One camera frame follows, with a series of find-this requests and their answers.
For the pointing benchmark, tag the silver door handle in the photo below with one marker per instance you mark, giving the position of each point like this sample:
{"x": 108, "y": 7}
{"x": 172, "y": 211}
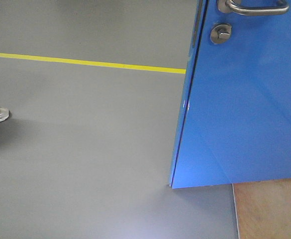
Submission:
{"x": 235, "y": 6}

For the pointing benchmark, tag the silver door lock cylinder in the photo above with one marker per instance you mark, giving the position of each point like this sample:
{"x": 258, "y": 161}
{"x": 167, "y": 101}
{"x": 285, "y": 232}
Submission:
{"x": 220, "y": 33}

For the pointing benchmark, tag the plywood door platform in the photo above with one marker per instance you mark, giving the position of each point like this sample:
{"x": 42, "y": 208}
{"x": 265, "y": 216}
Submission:
{"x": 263, "y": 209}

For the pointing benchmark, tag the blue door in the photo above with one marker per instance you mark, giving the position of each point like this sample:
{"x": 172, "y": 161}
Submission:
{"x": 234, "y": 123}

